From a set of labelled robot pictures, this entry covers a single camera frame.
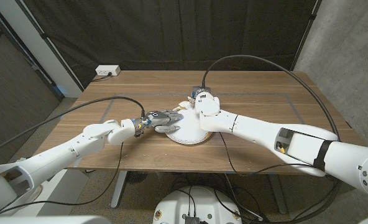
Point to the black curtain backdrop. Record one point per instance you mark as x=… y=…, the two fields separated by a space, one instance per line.
x=171 y=31

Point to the grey table leg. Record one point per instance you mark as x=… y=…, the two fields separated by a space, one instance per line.
x=119 y=189
x=278 y=196

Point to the white plate with gold rim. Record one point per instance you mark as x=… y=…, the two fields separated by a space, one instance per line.
x=188 y=130

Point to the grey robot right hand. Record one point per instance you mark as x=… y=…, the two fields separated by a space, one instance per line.
x=201 y=89

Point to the grey tape outline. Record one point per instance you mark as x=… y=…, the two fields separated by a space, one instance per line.
x=156 y=93

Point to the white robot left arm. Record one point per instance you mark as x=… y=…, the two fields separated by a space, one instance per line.
x=53 y=161

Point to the small grey finned module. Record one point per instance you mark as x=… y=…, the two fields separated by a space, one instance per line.
x=192 y=220

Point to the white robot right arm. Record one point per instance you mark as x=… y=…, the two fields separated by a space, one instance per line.
x=264 y=133

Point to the white wall pillar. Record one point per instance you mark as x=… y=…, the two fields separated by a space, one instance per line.
x=38 y=43

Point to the white robot torso base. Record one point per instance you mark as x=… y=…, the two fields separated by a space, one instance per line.
x=199 y=202

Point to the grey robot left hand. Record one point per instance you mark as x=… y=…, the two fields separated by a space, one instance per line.
x=160 y=118

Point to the white power outlet box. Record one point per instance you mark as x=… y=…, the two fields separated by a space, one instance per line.
x=107 y=69

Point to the black backdrop stand pole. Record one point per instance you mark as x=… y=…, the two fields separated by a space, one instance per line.
x=308 y=31
x=48 y=42

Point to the black round floor object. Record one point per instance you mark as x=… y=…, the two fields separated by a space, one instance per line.
x=137 y=177

